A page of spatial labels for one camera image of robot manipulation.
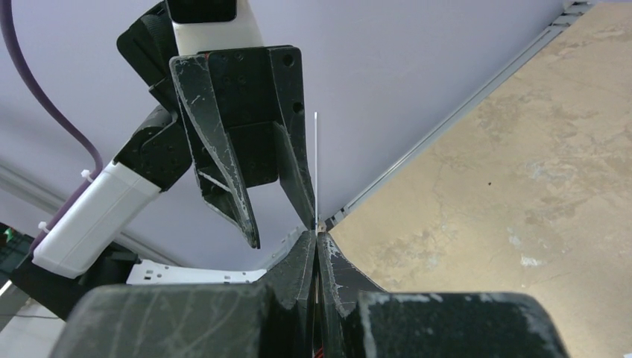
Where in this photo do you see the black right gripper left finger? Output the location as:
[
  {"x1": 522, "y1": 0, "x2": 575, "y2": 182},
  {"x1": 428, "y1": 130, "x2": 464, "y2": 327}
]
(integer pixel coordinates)
[{"x1": 51, "y1": 231, "x2": 315, "y2": 357}]

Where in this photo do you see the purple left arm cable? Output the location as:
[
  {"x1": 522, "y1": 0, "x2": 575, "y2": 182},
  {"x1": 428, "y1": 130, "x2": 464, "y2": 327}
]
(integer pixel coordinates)
[{"x1": 0, "y1": 0, "x2": 104, "y2": 253}]

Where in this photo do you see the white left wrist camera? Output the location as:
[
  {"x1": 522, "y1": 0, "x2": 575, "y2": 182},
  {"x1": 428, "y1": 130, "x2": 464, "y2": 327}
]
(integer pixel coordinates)
[{"x1": 165, "y1": 0, "x2": 264, "y2": 56}]

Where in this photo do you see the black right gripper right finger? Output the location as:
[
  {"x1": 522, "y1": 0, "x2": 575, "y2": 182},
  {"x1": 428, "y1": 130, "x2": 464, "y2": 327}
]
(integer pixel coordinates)
[{"x1": 317, "y1": 233, "x2": 569, "y2": 357}]

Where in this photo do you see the aluminium frame rail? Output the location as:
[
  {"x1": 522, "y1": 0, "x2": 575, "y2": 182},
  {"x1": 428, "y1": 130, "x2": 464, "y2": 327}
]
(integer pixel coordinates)
[{"x1": 256, "y1": 0, "x2": 593, "y2": 270}]

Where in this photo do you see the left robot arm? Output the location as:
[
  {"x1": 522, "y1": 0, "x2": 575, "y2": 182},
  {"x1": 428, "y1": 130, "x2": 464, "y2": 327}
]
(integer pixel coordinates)
[{"x1": 1, "y1": 1, "x2": 318, "y2": 300}]

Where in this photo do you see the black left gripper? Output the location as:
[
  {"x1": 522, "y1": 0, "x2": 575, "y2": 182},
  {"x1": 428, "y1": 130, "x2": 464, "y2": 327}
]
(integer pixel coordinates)
[{"x1": 116, "y1": 1, "x2": 315, "y2": 249}]

